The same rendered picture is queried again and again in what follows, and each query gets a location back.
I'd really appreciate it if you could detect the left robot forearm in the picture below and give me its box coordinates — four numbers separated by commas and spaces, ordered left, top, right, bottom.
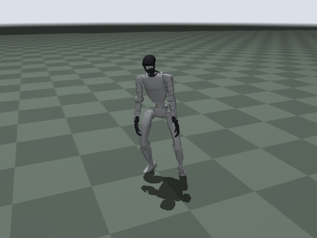
169, 95, 177, 120

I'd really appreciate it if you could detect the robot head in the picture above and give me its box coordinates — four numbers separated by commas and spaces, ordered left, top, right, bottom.
142, 55, 159, 77

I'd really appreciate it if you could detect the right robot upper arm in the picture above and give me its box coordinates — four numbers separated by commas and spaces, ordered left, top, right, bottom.
135, 75, 144, 103

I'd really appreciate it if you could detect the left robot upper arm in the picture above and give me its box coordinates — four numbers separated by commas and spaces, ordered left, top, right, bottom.
162, 74, 174, 102

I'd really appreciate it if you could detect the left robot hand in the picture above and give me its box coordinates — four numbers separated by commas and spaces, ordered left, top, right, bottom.
172, 116, 180, 137

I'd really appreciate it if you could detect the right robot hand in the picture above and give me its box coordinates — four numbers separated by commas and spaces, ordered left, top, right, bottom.
134, 116, 142, 136

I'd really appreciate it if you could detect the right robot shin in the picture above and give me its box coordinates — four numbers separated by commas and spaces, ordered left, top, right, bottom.
140, 146, 154, 165

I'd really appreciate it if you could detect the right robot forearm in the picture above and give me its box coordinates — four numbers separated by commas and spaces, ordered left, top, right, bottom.
134, 101, 142, 120

